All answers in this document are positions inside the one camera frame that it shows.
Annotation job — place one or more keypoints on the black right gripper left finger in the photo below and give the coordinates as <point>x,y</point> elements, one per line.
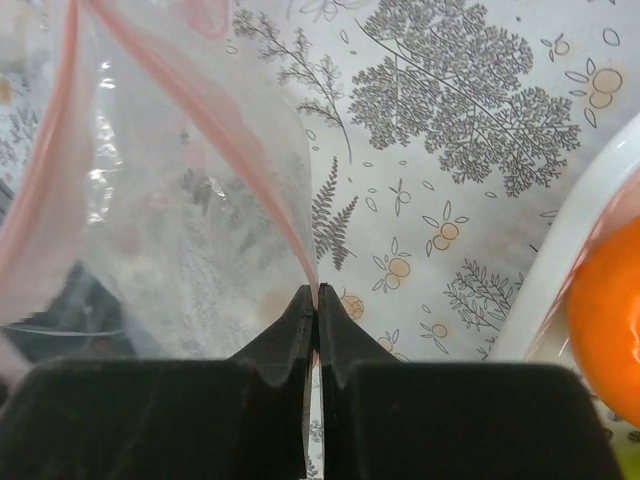
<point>244,417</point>

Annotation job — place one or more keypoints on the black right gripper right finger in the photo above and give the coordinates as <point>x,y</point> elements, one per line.
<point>388,419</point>

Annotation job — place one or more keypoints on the clear zip top bag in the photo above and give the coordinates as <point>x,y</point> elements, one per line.
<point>165,195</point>

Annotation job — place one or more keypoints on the white perforated plastic basket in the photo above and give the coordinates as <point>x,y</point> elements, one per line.
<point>603,199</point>

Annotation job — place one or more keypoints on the orange fruit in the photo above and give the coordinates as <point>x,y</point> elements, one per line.
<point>603,319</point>

